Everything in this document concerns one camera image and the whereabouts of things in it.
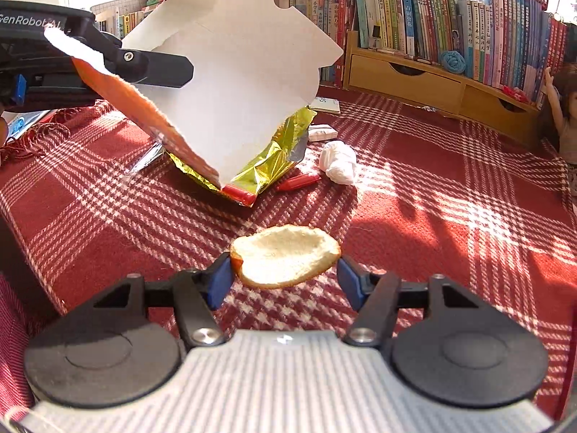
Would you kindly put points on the orange peel piece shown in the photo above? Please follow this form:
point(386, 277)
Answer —
point(283, 256)

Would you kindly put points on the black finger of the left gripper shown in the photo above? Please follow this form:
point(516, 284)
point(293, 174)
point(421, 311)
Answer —
point(143, 67)

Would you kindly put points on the thin white blue booklet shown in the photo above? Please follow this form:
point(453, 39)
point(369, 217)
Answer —
point(325, 105)

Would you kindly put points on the gold foil snack bag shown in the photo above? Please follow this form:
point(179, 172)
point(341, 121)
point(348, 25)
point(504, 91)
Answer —
point(286, 149)

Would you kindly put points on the small striped packet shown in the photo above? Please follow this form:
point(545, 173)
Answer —
point(321, 133)

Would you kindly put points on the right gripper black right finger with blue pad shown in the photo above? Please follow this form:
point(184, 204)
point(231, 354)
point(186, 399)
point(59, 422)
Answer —
point(442, 340)

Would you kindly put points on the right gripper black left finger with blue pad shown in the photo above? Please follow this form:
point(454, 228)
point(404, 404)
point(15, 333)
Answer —
point(128, 340)

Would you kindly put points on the white tissue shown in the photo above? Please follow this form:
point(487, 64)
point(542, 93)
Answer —
point(338, 161)

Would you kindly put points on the wooden drawer shelf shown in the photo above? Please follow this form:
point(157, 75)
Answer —
point(421, 84)

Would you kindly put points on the orange white cardboard box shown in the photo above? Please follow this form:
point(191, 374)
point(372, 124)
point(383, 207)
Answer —
point(255, 65)

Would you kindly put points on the book row on shelf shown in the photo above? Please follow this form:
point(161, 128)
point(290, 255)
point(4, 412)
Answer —
point(507, 44)

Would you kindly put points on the red plaid blanket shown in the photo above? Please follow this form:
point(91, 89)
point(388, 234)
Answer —
point(432, 195)

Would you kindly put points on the brown haired doll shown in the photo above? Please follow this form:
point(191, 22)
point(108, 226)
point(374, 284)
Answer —
point(561, 94)

